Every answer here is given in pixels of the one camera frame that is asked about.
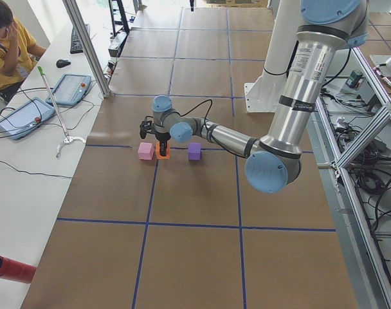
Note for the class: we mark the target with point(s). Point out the orange foam cube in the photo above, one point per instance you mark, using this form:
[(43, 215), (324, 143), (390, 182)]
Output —
[(162, 151)]

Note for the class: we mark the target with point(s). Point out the aluminium frame post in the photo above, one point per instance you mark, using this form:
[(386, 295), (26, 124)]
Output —
[(78, 23)]

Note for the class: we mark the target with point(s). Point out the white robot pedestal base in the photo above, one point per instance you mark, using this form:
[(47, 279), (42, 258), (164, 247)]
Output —
[(262, 96)]

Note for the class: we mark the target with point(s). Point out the black computer mouse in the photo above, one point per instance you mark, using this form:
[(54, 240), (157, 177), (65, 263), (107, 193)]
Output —
[(61, 63)]

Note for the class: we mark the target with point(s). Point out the far blue teach pendant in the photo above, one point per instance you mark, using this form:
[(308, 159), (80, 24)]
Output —
[(70, 89)]

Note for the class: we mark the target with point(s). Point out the near blue teach pendant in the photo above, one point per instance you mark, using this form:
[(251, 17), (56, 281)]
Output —
[(26, 118)]

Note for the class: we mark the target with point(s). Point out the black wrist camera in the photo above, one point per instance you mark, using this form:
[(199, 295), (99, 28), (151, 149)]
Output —
[(146, 127)]

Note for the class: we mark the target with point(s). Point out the green power adapter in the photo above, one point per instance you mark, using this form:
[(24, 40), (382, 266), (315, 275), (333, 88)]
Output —
[(354, 78)]

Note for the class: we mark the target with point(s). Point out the blue teach pendant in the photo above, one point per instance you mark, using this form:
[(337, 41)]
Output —
[(70, 89), (26, 118)]

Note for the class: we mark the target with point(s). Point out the person in yellow shirt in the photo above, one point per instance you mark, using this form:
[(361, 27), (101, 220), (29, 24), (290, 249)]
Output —
[(18, 52)]

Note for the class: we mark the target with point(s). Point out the black keyboard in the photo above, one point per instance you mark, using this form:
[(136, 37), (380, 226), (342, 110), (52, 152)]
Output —
[(75, 43)]

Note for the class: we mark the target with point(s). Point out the aluminium side frame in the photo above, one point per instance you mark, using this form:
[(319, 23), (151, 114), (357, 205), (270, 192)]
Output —
[(351, 133)]

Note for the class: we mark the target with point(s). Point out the red cylinder tube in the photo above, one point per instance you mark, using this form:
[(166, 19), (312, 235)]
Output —
[(16, 271)]

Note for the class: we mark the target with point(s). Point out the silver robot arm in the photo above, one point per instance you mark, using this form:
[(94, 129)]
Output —
[(305, 38)]

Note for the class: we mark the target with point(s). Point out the purple foam cube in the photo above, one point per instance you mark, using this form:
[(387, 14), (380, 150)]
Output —
[(194, 151)]

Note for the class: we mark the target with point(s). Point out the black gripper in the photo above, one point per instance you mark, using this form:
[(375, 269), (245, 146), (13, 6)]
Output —
[(161, 138)]

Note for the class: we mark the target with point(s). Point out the pink foam cube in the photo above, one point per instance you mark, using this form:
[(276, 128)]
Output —
[(145, 151)]

